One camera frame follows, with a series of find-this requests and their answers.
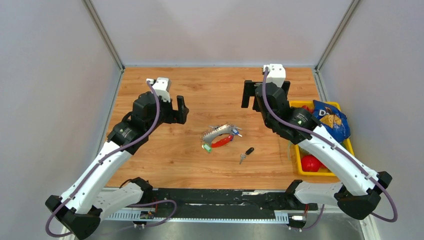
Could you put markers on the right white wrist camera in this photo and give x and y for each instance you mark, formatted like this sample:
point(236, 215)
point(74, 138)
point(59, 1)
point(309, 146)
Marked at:
point(275, 73)

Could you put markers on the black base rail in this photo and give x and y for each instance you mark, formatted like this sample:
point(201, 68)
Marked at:
point(223, 204)

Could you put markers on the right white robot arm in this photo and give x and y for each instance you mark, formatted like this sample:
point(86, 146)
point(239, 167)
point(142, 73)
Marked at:
point(358, 191)

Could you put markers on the red cherry tomatoes bunch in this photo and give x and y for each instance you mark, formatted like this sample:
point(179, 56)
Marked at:
point(310, 110)

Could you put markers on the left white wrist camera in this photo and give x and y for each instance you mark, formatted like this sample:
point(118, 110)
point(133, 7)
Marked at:
point(161, 86)

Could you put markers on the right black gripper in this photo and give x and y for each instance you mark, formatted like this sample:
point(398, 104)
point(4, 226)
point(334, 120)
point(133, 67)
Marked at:
point(248, 92)

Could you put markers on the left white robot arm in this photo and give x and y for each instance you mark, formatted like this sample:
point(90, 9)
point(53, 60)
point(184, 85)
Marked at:
point(84, 206)

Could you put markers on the black-headed key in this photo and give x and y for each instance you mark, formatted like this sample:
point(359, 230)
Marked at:
point(245, 154)

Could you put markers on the keyring bundle with red tag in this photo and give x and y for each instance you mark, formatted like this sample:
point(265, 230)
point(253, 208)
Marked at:
point(219, 135)

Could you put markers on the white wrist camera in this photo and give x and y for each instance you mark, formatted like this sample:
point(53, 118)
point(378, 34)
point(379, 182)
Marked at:
point(161, 86)
point(275, 73)

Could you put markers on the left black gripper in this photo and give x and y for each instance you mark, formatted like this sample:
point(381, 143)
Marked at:
point(175, 116)

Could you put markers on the yellow plastic bin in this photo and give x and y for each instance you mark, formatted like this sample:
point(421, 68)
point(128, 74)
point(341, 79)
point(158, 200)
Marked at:
point(295, 153)

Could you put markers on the red apple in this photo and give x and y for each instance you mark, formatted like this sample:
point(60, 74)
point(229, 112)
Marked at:
point(310, 163)

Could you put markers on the blue chip bag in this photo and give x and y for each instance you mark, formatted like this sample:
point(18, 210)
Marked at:
point(334, 120)

